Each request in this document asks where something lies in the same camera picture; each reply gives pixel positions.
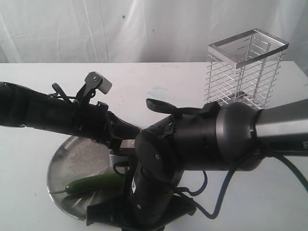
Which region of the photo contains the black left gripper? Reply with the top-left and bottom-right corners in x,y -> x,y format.
73,102 -> 141,150

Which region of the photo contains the green cucumber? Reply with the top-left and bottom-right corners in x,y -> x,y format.
49,173 -> 125,196

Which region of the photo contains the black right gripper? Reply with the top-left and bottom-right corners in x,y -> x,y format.
86,195 -> 195,231

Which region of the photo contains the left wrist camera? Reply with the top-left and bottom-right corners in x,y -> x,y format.
85,71 -> 112,95

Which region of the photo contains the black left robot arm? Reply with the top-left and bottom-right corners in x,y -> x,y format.
0,82 -> 140,150

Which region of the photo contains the chrome wire utensil holder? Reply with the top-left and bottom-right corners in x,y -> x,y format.
205,28 -> 289,109

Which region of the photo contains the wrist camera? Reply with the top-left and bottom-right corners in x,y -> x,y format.
109,140 -> 135,175
85,71 -> 112,95

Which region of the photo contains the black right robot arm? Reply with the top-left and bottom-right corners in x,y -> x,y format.
86,99 -> 308,231

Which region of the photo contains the round steel plate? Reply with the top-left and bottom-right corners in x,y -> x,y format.
47,136 -> 121,220

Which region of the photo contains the white backdrop curtain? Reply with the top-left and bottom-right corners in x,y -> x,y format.
0,0 -> 308,63

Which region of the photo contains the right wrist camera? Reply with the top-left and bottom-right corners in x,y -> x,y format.
109,140 -> 135,175

